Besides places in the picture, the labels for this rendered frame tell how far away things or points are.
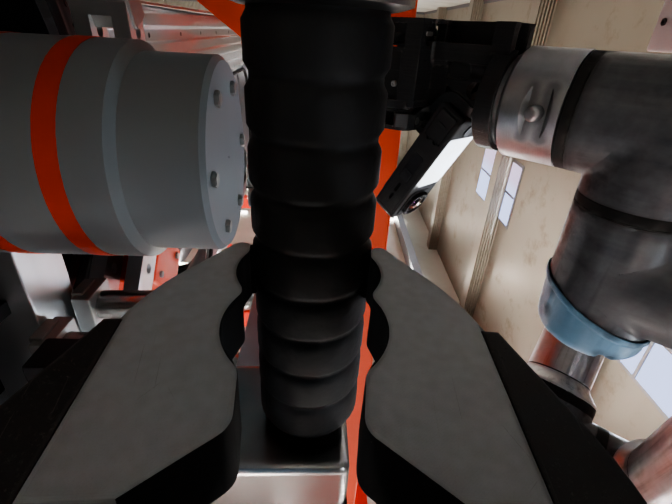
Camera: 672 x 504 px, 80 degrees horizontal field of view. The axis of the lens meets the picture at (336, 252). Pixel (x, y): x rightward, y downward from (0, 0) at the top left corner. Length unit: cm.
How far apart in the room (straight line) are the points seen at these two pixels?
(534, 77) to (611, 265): 13
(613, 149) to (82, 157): 29
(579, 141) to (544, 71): 5
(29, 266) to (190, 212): 16
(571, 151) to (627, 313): 11
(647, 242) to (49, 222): 35
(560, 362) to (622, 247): 38
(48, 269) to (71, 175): 15
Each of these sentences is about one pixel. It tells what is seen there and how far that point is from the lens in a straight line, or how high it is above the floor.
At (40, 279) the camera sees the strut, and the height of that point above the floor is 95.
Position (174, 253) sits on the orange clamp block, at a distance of 64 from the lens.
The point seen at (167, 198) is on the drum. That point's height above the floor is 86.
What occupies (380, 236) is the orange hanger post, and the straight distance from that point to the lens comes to 80.
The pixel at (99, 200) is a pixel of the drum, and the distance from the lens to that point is 26.
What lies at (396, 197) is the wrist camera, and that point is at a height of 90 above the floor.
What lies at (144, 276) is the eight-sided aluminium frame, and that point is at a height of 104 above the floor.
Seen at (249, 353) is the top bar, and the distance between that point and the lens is 27.
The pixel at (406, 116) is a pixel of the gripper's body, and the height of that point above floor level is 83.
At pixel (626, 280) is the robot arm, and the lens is 31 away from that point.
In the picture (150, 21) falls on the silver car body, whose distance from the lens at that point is 110.
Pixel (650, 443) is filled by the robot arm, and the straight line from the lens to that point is 54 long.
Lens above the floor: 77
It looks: 29 degrees up
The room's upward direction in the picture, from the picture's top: 177 degrees counter-clockwise
